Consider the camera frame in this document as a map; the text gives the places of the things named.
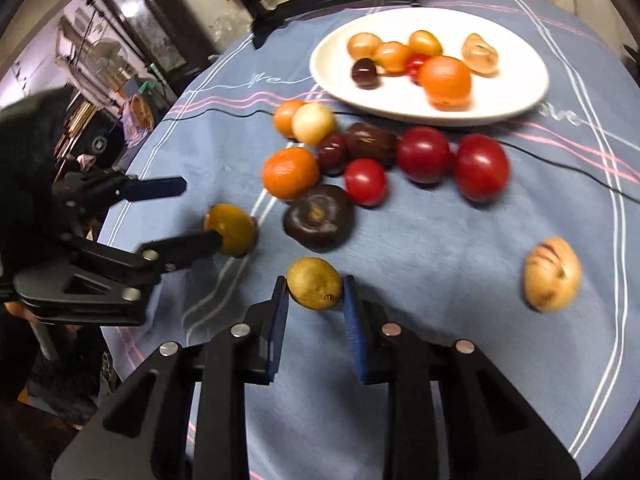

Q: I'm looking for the dark red cherry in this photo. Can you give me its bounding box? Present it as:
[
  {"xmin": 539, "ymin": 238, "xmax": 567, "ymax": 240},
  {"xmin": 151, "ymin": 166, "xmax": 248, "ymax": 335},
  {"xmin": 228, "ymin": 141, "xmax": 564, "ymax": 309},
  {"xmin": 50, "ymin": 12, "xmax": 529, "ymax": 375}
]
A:
[{"xmin": 317, "ymin": 133, "xmax": 349, "ymax": 177}]

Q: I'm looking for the orange fruit beside pale fruit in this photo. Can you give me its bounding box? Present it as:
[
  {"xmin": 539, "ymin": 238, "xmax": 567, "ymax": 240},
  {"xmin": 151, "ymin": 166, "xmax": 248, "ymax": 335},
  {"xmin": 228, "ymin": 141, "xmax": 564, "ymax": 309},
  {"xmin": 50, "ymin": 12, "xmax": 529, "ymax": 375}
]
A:
[{"xmin": 272, "ymin": 100, "xmax": 306, "ymax": 139}]

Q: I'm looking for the small orange fruit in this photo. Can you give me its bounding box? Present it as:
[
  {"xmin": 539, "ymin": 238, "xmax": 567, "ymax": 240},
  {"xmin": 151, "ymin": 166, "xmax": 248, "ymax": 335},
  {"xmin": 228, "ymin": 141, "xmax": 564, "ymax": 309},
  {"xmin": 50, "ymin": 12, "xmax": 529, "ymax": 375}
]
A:
[{"xmin": 373, "ymin": 41, "xmax": 412, "ymax": 76}]

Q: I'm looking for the white round plate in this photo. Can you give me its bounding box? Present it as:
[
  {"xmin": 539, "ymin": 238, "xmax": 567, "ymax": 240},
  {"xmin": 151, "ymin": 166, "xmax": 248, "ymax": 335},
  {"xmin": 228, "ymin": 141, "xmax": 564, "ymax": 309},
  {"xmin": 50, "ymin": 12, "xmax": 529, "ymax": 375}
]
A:
[{"xmin": 309, "ymin": 8, "xmax": 550, "ymax": 127}]

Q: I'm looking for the orange tangerine on cloth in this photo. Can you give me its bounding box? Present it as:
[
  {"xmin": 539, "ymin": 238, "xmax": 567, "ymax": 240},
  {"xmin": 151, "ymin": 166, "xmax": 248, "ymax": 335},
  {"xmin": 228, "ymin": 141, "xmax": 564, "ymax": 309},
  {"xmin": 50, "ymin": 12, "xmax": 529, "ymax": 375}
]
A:
[{"xmin": 262, "ymin": 148, "xmax": 321, "ymax": 200}]

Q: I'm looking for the yellow-orange fruit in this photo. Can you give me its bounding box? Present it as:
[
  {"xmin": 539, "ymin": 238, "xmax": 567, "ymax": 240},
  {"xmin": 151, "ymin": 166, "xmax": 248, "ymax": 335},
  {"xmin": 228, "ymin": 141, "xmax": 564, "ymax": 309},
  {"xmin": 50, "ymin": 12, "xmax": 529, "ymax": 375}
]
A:
[{"xmin": 204, "ymin": 203, "xmax": 257, "ymax": 258}]

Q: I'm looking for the dark purple mangosteen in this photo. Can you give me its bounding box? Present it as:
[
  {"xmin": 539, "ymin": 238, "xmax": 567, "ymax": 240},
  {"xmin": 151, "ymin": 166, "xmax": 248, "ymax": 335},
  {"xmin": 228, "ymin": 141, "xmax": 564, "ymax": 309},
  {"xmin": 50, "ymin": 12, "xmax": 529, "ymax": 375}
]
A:
[{"xmin": 283, "ymin": 184, "xmax": 356, "ymax": 252}]

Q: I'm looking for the small olive kiwi fruit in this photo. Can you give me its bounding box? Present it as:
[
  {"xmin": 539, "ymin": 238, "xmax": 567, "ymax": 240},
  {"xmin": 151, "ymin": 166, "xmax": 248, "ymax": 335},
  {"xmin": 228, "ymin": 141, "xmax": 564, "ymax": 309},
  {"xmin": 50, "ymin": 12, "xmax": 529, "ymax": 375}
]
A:
[{"xmin": 286, "ymin": 257, "xmax": 343, "ymax": 311}]

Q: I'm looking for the large red tomato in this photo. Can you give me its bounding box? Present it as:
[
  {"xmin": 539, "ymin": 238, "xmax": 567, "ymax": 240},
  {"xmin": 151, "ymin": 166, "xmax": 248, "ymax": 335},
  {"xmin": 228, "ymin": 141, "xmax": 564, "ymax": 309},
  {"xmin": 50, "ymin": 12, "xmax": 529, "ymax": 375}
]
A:
[{"xmin": 454, "ymin": 133, "xmax": 511, "ymax": 204}]

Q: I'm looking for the small green-yellow fruit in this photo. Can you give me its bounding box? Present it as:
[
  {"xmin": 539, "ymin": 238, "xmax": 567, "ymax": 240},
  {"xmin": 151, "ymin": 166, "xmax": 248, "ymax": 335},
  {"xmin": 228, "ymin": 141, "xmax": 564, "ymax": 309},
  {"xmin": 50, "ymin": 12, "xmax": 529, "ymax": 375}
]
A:
[{"xmin": 408, "ymin": 29, "xmax": 444, "ymax": 58}]

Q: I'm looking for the thin black cable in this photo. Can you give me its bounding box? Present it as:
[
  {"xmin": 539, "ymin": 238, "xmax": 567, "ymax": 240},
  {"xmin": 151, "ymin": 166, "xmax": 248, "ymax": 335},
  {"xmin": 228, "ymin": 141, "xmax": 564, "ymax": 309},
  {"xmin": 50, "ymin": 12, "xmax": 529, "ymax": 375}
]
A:
[{"xmin": 159, "ymin": 106, "xmax": 640, "ymax": 194}]

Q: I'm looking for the blue striped tablecloth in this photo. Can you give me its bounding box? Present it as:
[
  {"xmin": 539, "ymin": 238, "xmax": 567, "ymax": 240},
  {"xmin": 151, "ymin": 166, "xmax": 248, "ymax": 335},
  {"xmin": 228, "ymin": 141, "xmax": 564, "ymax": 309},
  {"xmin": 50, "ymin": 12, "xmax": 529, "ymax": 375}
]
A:
[{"xmin": 100, "ymin": 0, "xmax": 639, "ymax": 473}]

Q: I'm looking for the tan striped fruit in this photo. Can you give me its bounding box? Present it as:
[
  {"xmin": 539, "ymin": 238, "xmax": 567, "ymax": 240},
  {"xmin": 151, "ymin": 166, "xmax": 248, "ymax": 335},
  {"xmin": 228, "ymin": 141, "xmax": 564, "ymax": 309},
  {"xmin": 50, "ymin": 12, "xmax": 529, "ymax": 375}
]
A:
[{"xmin": 522, "ymin": 236, "xmax": 582, "ymax": 313}]

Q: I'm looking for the tan round fruit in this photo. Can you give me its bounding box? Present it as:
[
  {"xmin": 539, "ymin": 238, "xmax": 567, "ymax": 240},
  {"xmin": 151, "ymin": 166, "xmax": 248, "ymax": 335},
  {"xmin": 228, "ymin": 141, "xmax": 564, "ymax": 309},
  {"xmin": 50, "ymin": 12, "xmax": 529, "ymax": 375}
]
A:
[{"xmin": 347, "ymin": 32, "xmax": 383, "ymax": 61}]

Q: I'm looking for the dark brown oblong fruit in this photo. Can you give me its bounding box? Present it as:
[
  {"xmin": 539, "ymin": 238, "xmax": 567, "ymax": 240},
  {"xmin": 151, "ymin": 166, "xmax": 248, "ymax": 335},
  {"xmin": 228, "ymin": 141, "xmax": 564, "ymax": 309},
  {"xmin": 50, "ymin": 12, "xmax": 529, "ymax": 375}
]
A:
[{"xmin": 345, "ymin": 122, "xmax": 397, "ymax": 169}]

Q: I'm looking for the large orange mandarin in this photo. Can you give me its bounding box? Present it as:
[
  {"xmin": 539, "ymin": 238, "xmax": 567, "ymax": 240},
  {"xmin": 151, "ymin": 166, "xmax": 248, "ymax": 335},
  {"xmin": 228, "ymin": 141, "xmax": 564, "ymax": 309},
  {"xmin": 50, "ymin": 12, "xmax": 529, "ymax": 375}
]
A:
[{"xmin": 420, "ymin": 55, "xmax": 473, "ymax": 108}]

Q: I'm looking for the pale peach fruit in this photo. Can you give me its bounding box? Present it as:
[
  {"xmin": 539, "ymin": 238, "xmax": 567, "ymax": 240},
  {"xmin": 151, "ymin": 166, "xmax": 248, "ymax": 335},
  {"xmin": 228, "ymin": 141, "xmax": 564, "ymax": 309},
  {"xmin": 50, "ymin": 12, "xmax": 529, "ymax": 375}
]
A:
[{"xmin": 461, "ymin": 34, "xmax": 499, "ymax": 76}]

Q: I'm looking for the small red tomato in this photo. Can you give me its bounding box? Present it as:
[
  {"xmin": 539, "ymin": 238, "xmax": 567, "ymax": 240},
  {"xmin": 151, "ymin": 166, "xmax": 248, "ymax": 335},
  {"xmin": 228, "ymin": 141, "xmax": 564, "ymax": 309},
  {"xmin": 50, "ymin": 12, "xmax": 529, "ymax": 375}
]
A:
[{"xmin": 344, "ymin": 158, "xmax": 388, "ymax": 207}]

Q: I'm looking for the dark cherry on plate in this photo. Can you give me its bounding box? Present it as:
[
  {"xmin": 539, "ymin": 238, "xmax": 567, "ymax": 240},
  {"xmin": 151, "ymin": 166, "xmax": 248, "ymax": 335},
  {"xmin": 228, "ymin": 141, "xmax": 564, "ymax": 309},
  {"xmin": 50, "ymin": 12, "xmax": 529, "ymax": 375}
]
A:
[{"xmin": 350, "ymin": 58, "xmax": 380, "ymax": 89}]

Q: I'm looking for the small red fruit on plate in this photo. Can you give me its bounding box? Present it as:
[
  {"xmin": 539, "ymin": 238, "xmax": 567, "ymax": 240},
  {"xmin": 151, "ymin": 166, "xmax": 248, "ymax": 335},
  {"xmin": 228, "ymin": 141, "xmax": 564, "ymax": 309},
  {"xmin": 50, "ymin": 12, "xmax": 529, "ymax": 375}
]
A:
[{"xmin": 405, "ymin": 53, "xmax": 430, "ymax": 86}]

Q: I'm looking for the pale yellow round fruit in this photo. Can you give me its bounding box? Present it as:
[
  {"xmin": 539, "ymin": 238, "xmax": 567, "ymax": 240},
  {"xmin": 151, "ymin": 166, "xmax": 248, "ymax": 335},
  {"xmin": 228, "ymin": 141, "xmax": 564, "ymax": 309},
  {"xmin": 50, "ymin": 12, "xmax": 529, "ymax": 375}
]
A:
[{"xmin": 292, "ymin": 103, "xmax": 337, "ymax": 146}]

